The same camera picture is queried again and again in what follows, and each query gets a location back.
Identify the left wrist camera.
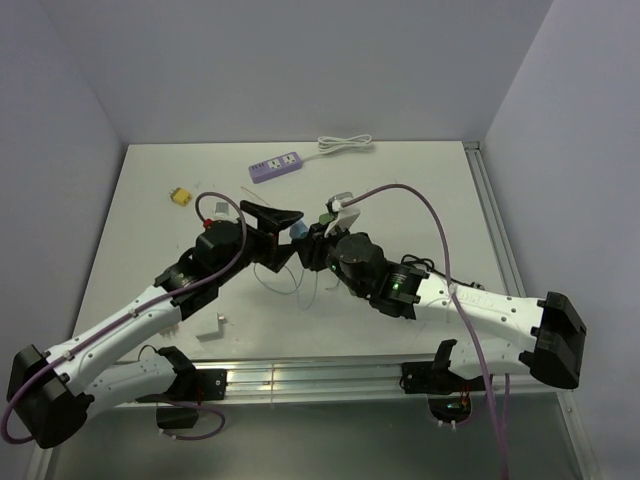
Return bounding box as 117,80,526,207
204,201,236,223

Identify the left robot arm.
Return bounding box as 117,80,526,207
1,200,303,449

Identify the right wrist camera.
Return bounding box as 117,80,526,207
324,192,360,238

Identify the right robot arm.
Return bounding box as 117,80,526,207
292,224,587,395

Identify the aluminium side rail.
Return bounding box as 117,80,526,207
462,142,526,297

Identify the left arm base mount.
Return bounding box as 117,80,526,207
135,369,227,441

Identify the blue USB charger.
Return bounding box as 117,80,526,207
289,220,309,240

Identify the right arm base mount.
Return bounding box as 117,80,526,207
399,361,486,426

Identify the light blue charger cable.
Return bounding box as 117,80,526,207
252,264,324,312

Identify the green power strip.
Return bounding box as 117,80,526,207
318,212,335,227

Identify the yellow plug adapter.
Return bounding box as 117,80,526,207
169,187,192,207

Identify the white coiled power cord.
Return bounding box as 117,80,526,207
302,133,376,164

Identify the white plug adapter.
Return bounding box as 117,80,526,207
193,313,227,342

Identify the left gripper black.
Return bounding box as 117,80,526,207
214,201,303,285

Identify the aluminium front rail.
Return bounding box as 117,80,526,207
47,357,574,412

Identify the pink plug adapter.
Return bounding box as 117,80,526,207
159,325,179,337

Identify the purple power strip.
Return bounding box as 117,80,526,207
248,152,303,184

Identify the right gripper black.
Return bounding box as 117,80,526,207
293,217,369,297

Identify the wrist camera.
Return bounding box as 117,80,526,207
324,192,360,238
204,201,236,223

